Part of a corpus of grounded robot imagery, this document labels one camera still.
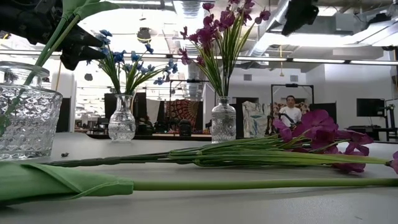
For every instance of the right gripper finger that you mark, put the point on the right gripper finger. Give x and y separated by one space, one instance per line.
300 15

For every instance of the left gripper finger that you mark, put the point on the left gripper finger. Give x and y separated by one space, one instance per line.
87 40
81 58

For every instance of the purple artificial flower bunch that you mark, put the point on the purple artificial flower bunch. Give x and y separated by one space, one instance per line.
248 155
231 46
210 67

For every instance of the green calla lily stem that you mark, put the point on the green calla lily stem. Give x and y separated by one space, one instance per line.
62 183

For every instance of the bottle shaped glass vase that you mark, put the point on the bottle shaped glass vase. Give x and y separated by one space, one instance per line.
224 124

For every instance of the flared neck glass vase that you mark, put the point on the flared neck glass vase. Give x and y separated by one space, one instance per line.
122 124

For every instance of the wide textured glass vase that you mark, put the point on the wide textured glass vase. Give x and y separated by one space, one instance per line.
31 124

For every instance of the black dome ceiling fixture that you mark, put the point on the black dome ceiling fixture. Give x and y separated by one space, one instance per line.
144 35

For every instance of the small dark fallen petal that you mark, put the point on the small dark fallen petal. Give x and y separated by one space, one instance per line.
64 154

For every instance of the person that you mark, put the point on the person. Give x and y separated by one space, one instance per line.
290 115

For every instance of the white leaf patterned cloth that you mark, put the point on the white leaf patterned cloth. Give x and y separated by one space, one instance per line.
253 115

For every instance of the orange mandala tapestry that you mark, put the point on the orange mandala tapestry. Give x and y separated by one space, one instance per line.
183 109

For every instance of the black tripod stand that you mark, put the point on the black tripod stand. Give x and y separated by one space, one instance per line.
391 118

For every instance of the smooth silver air duct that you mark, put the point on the smooth silver air duct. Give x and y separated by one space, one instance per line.
276 15

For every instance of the black metal frame stand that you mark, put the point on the black metal frame stand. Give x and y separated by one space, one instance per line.
292 85

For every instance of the ribbed silver air duct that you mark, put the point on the ribbed silver air duct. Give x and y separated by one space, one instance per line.
190 7

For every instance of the black wall monitor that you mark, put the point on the black wall monitor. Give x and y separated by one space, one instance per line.
370 107

